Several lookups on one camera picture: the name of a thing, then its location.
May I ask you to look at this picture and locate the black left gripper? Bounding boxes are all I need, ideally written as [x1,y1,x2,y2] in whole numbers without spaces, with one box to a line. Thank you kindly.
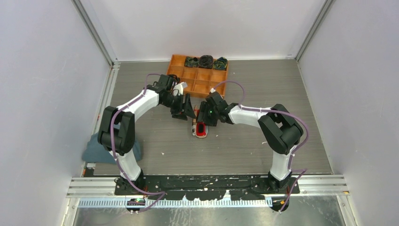
[161,93,195,121]

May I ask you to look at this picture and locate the red sunglasses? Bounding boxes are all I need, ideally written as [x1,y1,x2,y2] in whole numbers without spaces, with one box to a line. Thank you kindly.
[193,106,207,138]

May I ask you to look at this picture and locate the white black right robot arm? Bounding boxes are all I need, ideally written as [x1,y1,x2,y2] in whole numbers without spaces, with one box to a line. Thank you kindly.
[197,91,308,193]

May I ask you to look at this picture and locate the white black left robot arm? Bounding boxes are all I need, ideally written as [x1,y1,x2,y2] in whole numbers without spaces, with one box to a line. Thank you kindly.
[97,74,195,195]

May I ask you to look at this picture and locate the orange wooden divided tray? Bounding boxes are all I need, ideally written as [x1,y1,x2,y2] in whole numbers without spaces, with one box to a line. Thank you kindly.
[167,54,230,98]

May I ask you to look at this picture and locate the rolled dark green tie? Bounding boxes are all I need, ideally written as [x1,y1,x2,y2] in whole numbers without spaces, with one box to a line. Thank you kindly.
[184,56,199,68]

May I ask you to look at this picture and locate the rolled black brown tie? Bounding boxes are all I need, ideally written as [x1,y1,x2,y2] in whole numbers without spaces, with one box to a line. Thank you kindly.
[198,55,214,69]

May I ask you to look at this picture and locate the rolled green patterned tie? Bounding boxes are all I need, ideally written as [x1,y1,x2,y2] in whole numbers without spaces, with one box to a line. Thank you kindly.
[212,57,228,71]

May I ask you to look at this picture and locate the dark blue-grey cloth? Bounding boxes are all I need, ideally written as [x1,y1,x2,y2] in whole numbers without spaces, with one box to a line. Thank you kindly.
[82,133,143,165]

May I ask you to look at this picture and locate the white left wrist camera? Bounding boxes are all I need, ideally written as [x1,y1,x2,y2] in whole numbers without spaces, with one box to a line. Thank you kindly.
[172,82,187,96]

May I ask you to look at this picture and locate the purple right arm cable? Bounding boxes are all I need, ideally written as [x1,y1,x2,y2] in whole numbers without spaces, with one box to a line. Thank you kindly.
[210,80,310,213]

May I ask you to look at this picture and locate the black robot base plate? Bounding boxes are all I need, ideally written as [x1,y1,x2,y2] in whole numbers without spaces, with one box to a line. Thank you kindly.
[115,174,301,202]

